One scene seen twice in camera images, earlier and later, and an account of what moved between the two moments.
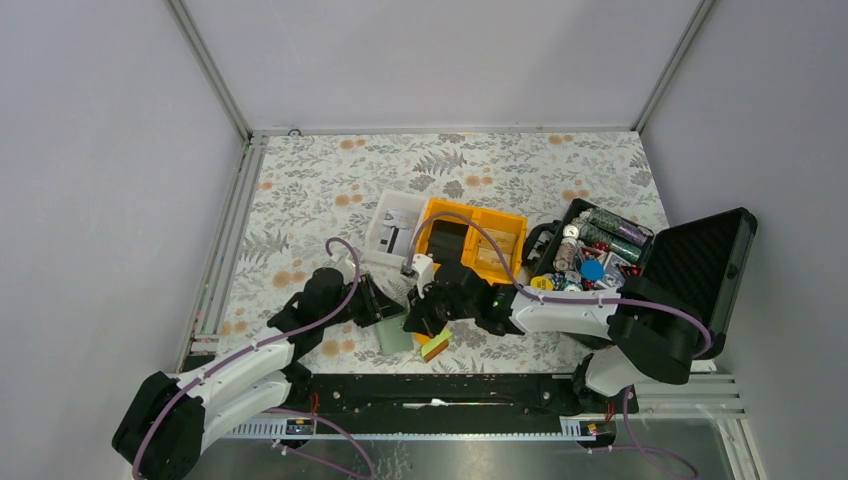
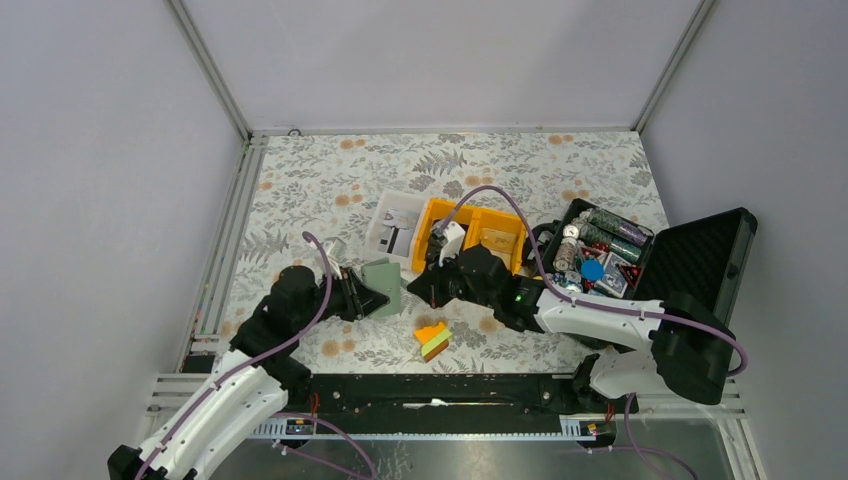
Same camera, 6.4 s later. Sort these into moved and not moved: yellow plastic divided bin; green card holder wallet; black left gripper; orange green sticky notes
Moved: green card holder wallet
Not moved: orange green sticky notes; black left gripper; yellow plastic divided bin
